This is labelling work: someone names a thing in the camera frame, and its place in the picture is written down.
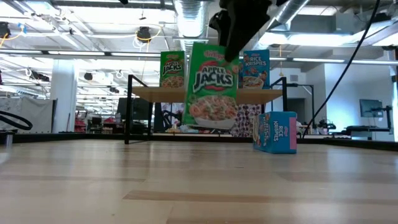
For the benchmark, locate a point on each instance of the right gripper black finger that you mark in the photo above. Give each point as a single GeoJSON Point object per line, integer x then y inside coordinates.
{"type": "Point", "coordinates": [245, 25]}
{"type": "Point", "coordinates": [220, 26]}

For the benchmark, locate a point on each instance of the blue Rice Krispies cereal box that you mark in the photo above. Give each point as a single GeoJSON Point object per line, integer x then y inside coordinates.
{"type": "Point", "coordinates": [256, 71]}
{"type": "Point", "coordinates": [276, 133]}

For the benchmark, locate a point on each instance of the green Apple Jacks cereal box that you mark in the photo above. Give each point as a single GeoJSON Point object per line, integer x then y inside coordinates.
{"type": "Point", "coordinates": [211, 93]}
{"type": "Point", "coordinates": [171, 70]}

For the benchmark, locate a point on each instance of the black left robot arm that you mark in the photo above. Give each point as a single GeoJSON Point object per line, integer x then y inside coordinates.
{"type": "Point", "coordinates": [123, 1]}

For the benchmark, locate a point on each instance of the black background robot arm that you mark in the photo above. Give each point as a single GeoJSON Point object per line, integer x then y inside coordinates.
{"type": "Point", "coordinates": [169, 119]}

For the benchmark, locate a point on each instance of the black round ceiling fixture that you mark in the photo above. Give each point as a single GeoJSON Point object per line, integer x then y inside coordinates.
{"type": "Point", "coordinates": [88, 76]}
{"type": "Point", "coordinates": [144, 34]}
{"type": "Point", "coordinates": [4, 30]}

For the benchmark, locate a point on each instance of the black background stand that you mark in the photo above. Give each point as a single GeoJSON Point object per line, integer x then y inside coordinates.
{"type": "Point", "coordinates": [309, 90]}

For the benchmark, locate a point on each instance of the colourful patterned panel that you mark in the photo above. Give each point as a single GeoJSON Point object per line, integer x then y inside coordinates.
{"type": "Point", "coordinates": [174, 107]}

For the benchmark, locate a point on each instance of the purple dotted panel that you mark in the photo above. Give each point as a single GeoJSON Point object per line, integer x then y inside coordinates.
{"type": "Point", "coordinates": [247, 119]}

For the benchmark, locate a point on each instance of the black computer monitor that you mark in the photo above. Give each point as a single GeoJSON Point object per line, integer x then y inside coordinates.
{"type": "Point", "coordinates": [138, 109]}

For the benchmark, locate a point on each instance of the grey background desk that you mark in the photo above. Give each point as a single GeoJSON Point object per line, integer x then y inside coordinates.
{"type": "Point", "coordinates": [367, 128]}

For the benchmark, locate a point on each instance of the white cylindrical column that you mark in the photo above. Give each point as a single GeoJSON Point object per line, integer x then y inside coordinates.
{"type": "Point", "coordinates": [63, 102]}

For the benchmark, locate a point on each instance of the grey fabric partition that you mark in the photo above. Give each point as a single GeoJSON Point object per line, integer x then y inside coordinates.
{"type": "Point", "coordinates": [37, 115]}

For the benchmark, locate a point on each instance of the silver ventilation duct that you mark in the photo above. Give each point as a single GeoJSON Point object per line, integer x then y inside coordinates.
{"type": "Point", "coordinates": [191, 21]}
{"type": "Point", "coordinates": [289, 11]}

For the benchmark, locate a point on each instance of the wooden shelf with black frame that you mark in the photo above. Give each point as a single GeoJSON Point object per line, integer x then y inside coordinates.
{"type": "Point", "coordinates": [155, 95]}

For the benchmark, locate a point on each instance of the grey wall monitor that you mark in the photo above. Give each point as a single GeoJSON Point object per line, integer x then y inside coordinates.
{"type": "Point", "coordinates": [371, 108]}

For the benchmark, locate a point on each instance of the grey metal post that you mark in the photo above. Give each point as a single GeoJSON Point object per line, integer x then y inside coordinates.
{"type": "Point", "coordinates": [9, 139]}

